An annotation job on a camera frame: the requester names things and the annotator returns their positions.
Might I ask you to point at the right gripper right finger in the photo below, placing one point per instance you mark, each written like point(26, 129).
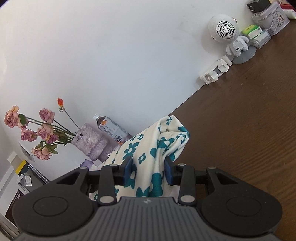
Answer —
point(182, 175)

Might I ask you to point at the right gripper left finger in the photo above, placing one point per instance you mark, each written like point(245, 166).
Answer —
point(110, 176)

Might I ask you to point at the cream teal floral garment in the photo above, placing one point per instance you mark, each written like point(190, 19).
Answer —
point(148, 150)

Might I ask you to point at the purple tissue pack upper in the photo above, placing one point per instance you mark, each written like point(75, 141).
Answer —
point(91, 165)

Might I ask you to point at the purple textured vase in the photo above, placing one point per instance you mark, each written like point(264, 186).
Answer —
point(94, 143)

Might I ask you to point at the tea drink plastic bottle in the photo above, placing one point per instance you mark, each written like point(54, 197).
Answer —
point(110, 127)

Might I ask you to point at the dried pink rose bouquet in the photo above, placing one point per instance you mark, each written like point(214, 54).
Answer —
point(48, 129)

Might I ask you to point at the white plastic clip holder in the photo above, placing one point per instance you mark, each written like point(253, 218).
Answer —
point(218, 68)

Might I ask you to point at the white robot figurine speaker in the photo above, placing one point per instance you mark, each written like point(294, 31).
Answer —
point(224, 29)

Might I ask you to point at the green white tissue packs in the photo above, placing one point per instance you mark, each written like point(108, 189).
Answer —
point(257, 36)

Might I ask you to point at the grey floral tin box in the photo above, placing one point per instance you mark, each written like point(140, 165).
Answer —
point(273, 19)

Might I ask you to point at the black small box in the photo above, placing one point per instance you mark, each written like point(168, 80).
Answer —
point(256, 6)

